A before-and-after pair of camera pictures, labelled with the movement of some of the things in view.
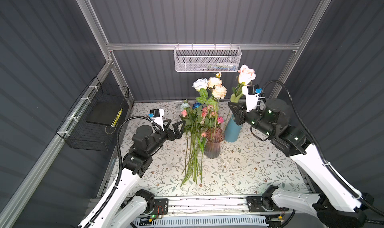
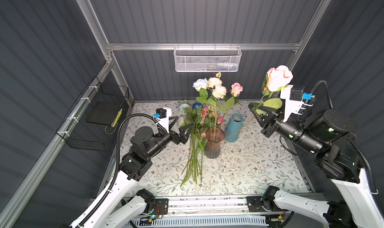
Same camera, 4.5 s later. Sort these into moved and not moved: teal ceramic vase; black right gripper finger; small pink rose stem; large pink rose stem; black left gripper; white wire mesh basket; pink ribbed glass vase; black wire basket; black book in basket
Moved: large pink rose stem; black left gripper; small pink rose stem; black right gripper finger
Not moved: teal ceramic vase; black wire basket; pink ribbed glass vase; black book in basket; white wire mesh basket
